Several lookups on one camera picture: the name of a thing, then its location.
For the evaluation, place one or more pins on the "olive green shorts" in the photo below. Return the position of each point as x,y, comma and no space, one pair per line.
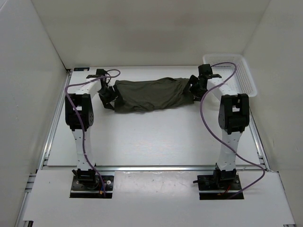
152,95

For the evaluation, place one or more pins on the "aluminium left side rail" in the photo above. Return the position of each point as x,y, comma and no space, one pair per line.
43,157

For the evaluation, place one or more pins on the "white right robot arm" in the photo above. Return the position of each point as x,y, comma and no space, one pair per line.
233,117

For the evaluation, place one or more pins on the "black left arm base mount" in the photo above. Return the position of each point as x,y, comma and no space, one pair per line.
88,185

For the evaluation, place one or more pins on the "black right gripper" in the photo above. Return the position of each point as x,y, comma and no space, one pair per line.
193,80

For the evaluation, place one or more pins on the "aluminium front rail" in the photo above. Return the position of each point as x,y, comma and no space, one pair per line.
153,168

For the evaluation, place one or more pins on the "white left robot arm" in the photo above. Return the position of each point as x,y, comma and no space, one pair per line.
79,117

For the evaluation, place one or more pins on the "blue label sticker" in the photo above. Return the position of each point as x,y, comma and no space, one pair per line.
81,69

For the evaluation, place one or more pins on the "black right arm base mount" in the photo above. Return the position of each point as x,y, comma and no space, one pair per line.
220,185

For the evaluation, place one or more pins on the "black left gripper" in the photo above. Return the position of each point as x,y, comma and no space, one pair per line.
113,97

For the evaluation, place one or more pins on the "white plastic mesh basket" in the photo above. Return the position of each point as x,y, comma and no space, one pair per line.
234,65

